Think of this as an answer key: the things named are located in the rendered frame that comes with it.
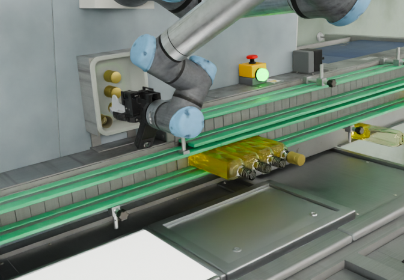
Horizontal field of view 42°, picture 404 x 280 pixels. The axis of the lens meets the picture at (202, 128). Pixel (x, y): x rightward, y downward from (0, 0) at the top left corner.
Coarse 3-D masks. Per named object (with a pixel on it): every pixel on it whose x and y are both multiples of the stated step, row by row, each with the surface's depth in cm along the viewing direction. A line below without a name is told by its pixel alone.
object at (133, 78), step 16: (96, 64) 150; (112, 64) 153; (128, 64) 156; (96, 80) 150; (128, 80) 157; (144, 80) 152; (96, 96) 144; (96, 112) 145; (112, 128) 150; (128, 128) 152
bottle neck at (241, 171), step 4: (240, 168) 146; (244, 168) 145; (248, 168) 145; (240, 172) 145; (244, 172) 144; (248, 172) 143; (252, 172) 145; (240, 176) 146; (244, 176) 144; (248, 176) 143; (252, 176) 145
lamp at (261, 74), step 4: (260, 68) 180; (264, 68) 180; (256, 72) 180; (260, 72) 179; (264, 72) 179; (256, 76) 180; (260, 76) 179; (264, 76) 179; (260, 80) 180; (264, 80) 180
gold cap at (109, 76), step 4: (108, 72) 150; (112, 72) 149; (116, 72) 149; (104, 76) 151; (108, 76) 149; (112, 76) 149; (116, 76) 149; (120, 76) 150; (108, 80) 150; (112, 80) 149; (116, 80) 149
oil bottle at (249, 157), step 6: (228, 144) 161; (222, 150) 157; (228, 150) 156; (234, 150) 155; (240, 150) 155; (246, 150) 155; (240, 156) 151; (246, 156) 150; (252, 156) 150; (258, 156) 151; (246, 162) 150; (252, 162) 150; (252, 168) 150
